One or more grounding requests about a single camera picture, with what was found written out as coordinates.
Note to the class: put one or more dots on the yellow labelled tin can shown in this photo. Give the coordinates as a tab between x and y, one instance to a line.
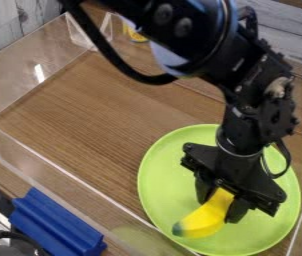
135	37

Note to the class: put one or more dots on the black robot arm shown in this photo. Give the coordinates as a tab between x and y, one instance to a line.
206	39

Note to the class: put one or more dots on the yellow toy banana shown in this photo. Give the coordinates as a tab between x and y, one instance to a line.
206	219

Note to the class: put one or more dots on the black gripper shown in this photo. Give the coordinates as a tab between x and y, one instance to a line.
240	173

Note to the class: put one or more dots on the clear acrylic enclosure wall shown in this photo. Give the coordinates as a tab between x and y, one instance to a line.
76	125

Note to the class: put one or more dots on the clear acrylic corner bracket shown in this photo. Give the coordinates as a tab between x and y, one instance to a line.
77	35

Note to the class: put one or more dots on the blue plastic clamp block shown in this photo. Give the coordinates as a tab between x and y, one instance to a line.
61	233

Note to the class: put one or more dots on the green plastic plate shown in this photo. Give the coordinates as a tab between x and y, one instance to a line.
165	192

